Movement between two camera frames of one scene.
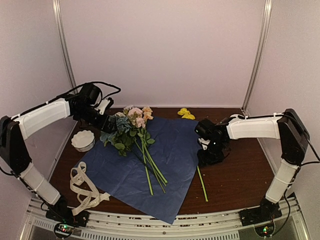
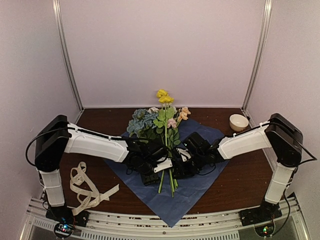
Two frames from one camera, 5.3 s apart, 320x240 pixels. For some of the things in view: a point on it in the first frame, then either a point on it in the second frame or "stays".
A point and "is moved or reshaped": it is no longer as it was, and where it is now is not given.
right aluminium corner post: [259, 60] stays
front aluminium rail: [218, 226] stays
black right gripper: [203, 159] -> [183, 173]
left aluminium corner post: [62, 33] stays
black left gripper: [101, 125] -> [148, 180]
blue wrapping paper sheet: [175, 154] is moved or reshaped
